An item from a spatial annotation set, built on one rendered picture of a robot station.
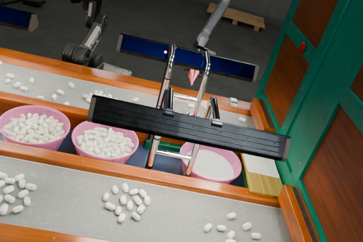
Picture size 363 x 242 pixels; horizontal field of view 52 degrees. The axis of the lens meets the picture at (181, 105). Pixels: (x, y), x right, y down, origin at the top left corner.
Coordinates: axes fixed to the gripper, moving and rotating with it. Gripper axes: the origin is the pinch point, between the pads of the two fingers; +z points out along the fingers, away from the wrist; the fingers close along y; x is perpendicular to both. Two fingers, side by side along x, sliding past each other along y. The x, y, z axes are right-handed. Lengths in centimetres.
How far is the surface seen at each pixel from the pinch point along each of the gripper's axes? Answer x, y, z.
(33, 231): -56, -44, 83
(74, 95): -1, -54, 22
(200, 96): -33.7, -0.1, 20.7
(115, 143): -22, -29, 45
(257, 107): -7.1, 34.2, 7.3
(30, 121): -19, -65, 43
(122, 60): 196, -52, -99
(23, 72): 6, -82, 13
